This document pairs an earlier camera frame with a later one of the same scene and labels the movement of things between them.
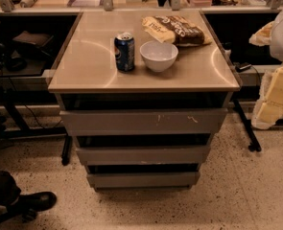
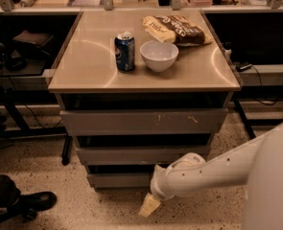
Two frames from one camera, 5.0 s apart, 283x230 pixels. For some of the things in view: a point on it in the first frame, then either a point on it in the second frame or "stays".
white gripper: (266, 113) → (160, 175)
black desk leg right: (253, 145) stays
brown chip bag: (176, 30) stays
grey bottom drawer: (142, 180) stays
